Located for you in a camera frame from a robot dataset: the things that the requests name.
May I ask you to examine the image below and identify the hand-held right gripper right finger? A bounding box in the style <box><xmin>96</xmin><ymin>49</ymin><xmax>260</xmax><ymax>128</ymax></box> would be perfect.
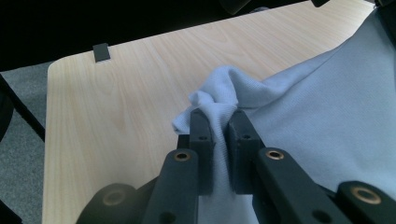
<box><xmin>225</xmin><ymin>108</ymin><xmax>266</xmax><ymax>196</ymax></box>

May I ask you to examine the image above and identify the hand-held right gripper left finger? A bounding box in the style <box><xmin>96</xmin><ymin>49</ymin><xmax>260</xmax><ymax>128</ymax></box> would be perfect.
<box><xmin>188</xmin><ymin>107</ymin><xmax>217</xmax><ymax>197</ymax></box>

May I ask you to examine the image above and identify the grey floral print T-shirt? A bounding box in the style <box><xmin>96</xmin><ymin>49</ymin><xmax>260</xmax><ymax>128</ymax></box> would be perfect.
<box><xmin>171</xmin><ymin>6</ymin><xmax>396</xmax><ymax>224</ymax></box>

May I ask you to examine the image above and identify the black metal stand leg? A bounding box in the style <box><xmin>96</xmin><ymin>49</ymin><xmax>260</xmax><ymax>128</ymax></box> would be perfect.
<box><xmin>0</xmin><ymin>74</ymin><xmax>47</xmax><ymax>143</ymax></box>

